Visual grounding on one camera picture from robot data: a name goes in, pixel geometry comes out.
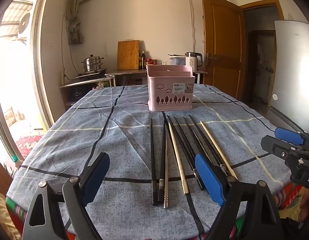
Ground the outdoor fan unit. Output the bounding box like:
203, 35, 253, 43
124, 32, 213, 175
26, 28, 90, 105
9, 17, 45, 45
17, 13, 32, 35

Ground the pink utensil basket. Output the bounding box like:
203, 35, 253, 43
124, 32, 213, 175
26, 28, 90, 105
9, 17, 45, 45
147, 65, 195, 112

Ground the blue checked tablecloth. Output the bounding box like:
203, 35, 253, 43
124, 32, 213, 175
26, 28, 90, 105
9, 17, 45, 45
6, 84, 292, 240

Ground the white refrigerator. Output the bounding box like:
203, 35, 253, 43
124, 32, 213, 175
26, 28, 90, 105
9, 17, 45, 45
266, 19, 309, 133

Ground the person's right hand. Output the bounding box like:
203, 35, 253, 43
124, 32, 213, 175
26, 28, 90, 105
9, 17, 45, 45
298, 189, 309, 222

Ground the steel counter table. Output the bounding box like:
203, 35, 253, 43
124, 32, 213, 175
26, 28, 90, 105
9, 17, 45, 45
105, 68, 208, 87

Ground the steel steamer pot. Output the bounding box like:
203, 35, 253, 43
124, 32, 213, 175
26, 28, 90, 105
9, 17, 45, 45
81, 54, 105, 73

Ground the pale wooden chopstick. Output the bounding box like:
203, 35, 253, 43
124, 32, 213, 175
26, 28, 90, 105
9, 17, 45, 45
168, 122, 190, 195
199, 120, 239, 181

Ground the white window frame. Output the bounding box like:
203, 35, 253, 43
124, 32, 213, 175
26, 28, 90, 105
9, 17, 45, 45
0, 0, 60, 165

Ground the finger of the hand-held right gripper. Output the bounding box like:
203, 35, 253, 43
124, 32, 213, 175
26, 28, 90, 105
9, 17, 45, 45
274, 127, 309, 146
261, 135, 307, 160

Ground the white electric kettle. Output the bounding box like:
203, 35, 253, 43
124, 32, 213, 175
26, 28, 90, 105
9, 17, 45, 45
185, 52, 203, 71

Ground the row of chopsticks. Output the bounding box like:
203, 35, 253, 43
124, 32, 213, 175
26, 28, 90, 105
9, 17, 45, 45
166, 114, 206, 191

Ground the wooden cutting board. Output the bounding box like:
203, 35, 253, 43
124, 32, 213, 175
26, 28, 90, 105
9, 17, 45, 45
117, 40, 140, 71

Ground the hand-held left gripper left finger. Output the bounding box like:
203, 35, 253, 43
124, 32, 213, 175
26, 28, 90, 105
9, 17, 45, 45
22, 152, 111, 240

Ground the clear plastic container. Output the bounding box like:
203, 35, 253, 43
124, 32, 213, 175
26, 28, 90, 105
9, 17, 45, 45
169, 54, 187, 67

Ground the red floor mat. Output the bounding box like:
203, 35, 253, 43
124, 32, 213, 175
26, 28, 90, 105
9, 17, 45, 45
15, 134, 44, 159

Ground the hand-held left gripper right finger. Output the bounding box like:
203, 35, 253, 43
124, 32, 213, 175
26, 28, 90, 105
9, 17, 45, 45
194, 153, 281, 240

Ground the brown wooden door frame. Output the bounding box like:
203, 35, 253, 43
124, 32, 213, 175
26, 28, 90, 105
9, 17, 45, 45
238, 0, 285, 103

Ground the black induction cooker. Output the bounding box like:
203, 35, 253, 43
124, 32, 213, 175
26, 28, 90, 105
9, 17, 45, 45
75, 68, 108, 79

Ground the small steel shelf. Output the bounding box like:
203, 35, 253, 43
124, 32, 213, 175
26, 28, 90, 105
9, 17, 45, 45
60, 76, 113, 110

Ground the brown wooden door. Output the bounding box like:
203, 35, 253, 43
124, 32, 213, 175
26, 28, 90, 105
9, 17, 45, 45
201, 0, 247, 101

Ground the hanging cloth bag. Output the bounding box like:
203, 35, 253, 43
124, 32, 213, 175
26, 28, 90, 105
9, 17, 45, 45
69, 17, 85, 45

